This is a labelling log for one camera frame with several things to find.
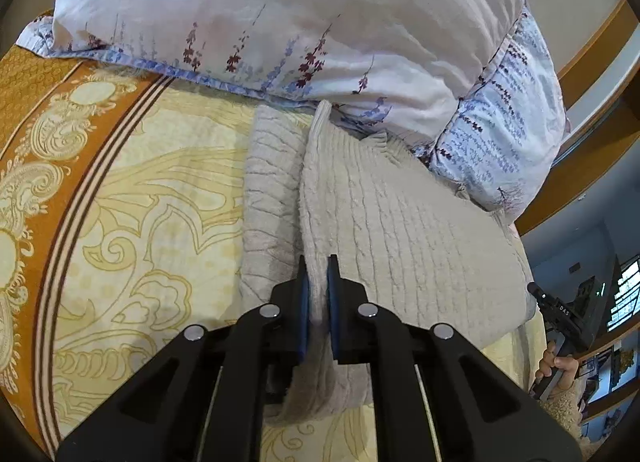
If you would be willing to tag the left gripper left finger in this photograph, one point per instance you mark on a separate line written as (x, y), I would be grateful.
(202, 397)

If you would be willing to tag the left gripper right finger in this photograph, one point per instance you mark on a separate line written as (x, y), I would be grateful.
(436, 396)

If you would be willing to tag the beige cable-knit sweater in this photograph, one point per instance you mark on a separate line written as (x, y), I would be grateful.
(417, 243)

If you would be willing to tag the beige fuzzy sleeve forearm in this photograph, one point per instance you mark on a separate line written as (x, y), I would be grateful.
(563, 406)

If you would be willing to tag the person's right hand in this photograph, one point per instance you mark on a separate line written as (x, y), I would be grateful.
(567, 366)

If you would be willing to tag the wooden bookshelf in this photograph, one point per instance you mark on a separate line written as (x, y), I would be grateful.
(610, 368)

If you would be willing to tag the yellow orange patterned bedspread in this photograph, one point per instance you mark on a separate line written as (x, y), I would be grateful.
(121, 223)

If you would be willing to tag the floral white pillow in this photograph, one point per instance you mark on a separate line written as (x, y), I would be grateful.
(469, 85)

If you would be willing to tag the wooden headboard frame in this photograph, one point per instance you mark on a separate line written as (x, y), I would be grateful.
(600, 84)

